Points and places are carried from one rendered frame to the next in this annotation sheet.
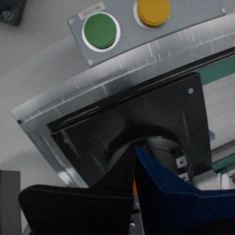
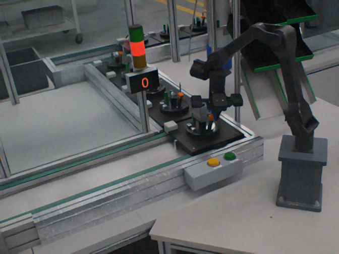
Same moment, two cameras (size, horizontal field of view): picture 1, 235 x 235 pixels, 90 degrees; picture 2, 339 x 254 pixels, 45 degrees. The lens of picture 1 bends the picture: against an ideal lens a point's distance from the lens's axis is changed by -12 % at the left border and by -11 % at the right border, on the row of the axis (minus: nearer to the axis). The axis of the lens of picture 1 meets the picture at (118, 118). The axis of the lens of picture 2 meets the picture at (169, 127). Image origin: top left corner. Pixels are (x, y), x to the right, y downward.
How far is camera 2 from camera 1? 1.45 m
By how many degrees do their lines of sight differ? 39
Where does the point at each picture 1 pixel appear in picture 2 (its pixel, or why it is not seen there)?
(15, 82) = (279, 163)
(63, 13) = (255, 187)
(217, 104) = (168, 157)
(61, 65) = (252, 171)
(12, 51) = not seen: hidden behind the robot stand
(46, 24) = (264, 183)
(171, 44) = (204, 157)
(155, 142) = (203, 133)
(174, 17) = (205, 163)
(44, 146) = (247, 131)
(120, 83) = (220, 148)
